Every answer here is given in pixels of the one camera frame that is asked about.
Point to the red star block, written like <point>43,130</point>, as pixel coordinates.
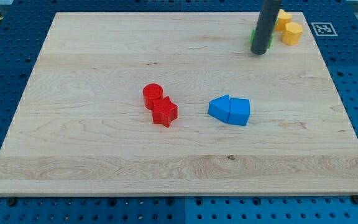
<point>164,111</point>

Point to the blue triangle block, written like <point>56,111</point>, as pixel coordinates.
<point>219,108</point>

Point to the red cylinder block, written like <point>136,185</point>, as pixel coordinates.
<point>152,92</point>

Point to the blue cube block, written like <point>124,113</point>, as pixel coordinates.
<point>239,111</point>

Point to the wooden board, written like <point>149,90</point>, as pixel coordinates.
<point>82,130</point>

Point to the green block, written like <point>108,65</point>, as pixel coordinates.
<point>271,41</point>

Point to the yellow hexagon block front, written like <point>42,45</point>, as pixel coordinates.
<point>292,33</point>

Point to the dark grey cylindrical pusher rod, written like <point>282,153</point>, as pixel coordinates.
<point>270,7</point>

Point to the yellow block rear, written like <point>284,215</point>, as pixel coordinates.
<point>283,18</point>

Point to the white fiducial marker tag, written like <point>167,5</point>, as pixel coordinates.
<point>324,29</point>

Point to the black bolt left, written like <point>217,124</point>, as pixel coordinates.
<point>11,201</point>

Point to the black bolt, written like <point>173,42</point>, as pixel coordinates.
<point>11,201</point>
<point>354,199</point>

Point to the black bolt right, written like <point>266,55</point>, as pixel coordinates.
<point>354,199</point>

